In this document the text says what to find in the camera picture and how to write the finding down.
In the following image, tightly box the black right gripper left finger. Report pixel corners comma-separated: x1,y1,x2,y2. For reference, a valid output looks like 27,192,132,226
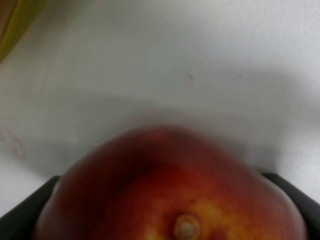
0,176,60,240

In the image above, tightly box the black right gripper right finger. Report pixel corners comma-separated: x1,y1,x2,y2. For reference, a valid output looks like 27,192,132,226
262,172,320,240

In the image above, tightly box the red apple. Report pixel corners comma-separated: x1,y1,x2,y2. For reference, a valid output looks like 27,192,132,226
32,126,308,240

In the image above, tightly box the yellow corn cob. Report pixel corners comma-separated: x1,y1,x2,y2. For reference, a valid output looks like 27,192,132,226
0,0,48,61

